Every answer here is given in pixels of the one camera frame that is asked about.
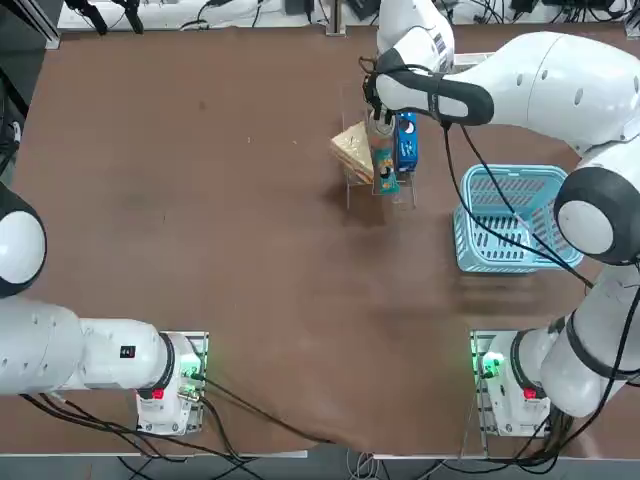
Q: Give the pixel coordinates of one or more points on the round metal jar lid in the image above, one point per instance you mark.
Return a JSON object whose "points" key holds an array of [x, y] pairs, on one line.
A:
{"points": [[384, 129]]}

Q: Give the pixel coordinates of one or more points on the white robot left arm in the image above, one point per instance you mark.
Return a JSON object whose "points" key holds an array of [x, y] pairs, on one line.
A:
{"points": [[100, 355]]}

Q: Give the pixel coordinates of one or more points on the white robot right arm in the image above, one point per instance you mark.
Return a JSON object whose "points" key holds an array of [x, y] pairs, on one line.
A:
{"points": [[550, 75]]}

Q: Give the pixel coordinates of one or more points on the blue cookie box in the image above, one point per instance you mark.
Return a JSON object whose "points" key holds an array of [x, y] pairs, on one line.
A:
{"points": [[406, 147]]}

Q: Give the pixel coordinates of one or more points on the clear acrylic display shelf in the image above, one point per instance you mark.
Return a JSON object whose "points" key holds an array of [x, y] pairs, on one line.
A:
{"points": [[402, 194]]}

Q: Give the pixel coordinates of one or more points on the triangular packed sandwich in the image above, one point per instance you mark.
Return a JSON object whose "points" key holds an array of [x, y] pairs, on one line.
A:
{"points": [[352, 147]]}

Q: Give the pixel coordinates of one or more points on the teal cartoon snack box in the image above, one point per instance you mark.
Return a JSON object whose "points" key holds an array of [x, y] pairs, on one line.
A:
{"points": [[385, 175]]}

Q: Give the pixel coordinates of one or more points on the white rectangular carton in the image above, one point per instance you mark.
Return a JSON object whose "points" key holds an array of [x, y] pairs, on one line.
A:
{"points": [[472, 60]]}

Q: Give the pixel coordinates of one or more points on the dark grey power adapter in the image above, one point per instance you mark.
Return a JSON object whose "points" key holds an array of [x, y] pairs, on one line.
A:
{"points": [[365, 9]]}

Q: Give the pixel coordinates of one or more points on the light blue plastic basket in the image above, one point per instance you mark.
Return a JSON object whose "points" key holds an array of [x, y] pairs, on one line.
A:
{"points": [[500, 262]]}

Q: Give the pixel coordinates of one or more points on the black stand leg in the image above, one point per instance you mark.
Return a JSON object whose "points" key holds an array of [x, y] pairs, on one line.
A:
{"points": [[92, 15], [131, 15]]}

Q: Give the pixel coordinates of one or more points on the grey camera post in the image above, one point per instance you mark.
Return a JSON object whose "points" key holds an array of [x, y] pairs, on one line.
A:
{"points": [[336, 17]]}

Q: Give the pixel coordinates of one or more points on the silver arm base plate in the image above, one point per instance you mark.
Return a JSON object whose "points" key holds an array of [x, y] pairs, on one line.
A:
{"points": [[201, 345], [475, 345]]}

